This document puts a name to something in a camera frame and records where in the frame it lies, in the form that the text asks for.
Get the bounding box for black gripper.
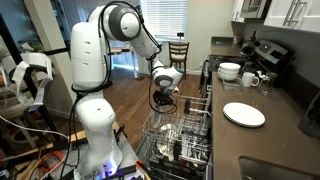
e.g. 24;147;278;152
153;90;174;107

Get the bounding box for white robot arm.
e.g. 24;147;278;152
70;1;182;180

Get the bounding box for robot base table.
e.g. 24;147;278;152
0;119;151;180

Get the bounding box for white plate stack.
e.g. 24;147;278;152
223;102;265;127

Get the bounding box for metal bowl in rack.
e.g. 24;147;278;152
156;124;179;158

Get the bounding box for wooden chair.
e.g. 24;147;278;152
169;42;189;77

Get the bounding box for wooden desk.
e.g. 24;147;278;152
109;47;139;79

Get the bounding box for stacked white bowls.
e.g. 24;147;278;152
218;62;241;81

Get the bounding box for white mug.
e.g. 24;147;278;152
242;72;260;87

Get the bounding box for clear glass jar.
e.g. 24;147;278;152
257;72;277;96

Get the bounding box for white upper cabinets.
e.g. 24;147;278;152
231;0;320;33

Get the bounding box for wire dishwasher rack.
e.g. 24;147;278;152
138;86;212;176

